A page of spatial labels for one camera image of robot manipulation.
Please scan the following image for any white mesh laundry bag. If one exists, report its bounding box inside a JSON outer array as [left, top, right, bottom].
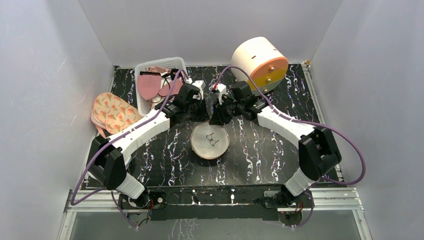
[[190, 122, 230, 160]]

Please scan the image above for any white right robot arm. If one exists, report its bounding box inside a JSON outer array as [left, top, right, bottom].
[[209, 81, 342, 207]]

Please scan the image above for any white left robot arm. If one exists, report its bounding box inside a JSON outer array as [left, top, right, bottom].
[[84, 80, 209, 208]]

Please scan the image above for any pink bra in basket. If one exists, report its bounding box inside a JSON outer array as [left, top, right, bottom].
[[136, 66, 185, 100]]

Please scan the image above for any white plastic basket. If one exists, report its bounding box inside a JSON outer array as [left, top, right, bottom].
[[134, 57, 187, 117]]

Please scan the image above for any cream orange cylindrical machine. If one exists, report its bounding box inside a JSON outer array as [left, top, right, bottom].
[[230, 36, 289, 94]]

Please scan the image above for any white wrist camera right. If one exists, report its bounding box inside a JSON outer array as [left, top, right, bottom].
[[212, 83, 228, 105]]

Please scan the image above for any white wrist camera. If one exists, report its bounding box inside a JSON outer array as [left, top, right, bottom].
[[191, 80, 206, 100], [212, 83, 228, 105]]

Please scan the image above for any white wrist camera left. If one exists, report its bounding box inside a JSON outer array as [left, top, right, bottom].
[[191, 80, 206, 100]]

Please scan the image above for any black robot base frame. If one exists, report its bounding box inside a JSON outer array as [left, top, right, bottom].
[[118, 184, 314, 226]]

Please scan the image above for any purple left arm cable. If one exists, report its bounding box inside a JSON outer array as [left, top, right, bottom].
[[69, 68, 191, 229]]

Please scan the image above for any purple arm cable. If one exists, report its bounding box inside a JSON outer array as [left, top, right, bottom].
[[215, 65, 367, 229], [69, 68, 191, 229]]

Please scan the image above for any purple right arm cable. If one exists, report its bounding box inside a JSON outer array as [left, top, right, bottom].
[[215, 65, 367, 229]]

